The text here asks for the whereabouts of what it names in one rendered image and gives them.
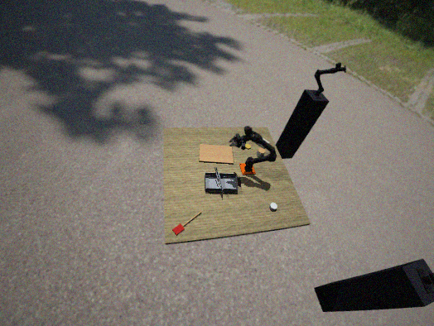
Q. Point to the light wooden board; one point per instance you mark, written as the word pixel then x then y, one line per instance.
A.
pixel 216 154

